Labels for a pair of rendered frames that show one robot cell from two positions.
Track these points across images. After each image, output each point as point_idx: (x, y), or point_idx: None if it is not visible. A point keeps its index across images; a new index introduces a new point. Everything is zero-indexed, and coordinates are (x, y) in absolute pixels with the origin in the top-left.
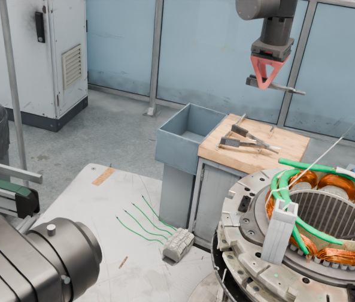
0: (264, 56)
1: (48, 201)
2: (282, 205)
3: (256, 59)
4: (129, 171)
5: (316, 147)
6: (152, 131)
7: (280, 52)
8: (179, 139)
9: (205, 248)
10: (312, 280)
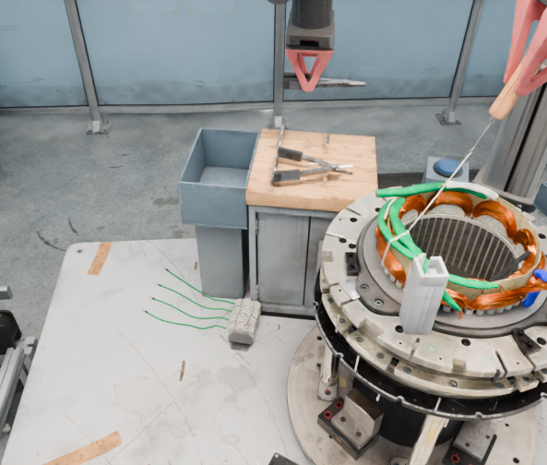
0: (306, 46)
1: None
2: (422, 263)
3: (295, 53)
4: (100, 221)
5: (328, 117)
6: (110, 154)
7: (329, 38)
8: (215, 189)
9: (279, 314)
10: (471, 339)
